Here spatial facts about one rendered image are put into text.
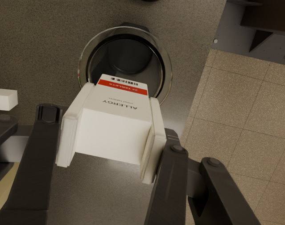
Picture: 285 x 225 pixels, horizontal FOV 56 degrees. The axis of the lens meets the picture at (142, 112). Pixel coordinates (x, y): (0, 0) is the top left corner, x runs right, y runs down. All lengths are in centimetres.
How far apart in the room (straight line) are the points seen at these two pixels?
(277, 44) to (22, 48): 133
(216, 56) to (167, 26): 103
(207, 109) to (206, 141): 20
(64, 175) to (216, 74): 112
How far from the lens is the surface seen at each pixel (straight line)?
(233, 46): 155
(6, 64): 59
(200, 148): 171
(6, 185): 53
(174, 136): 17
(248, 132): 175
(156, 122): 16
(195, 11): 54
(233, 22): 153
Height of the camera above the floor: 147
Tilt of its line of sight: 69 degrees down
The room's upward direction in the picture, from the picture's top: 177 degrees clockwise
